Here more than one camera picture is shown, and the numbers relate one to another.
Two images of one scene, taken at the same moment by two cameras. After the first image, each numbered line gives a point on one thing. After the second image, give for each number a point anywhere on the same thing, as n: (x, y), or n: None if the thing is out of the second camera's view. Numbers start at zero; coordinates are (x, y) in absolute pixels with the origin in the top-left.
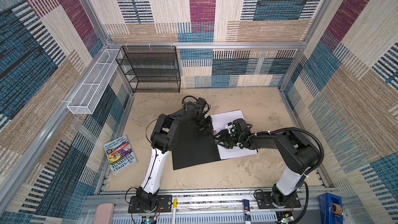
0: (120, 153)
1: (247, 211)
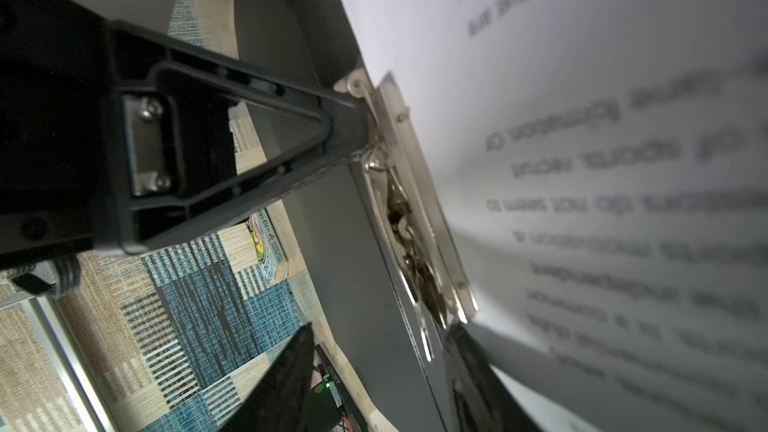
0: (268, 247)
1: None
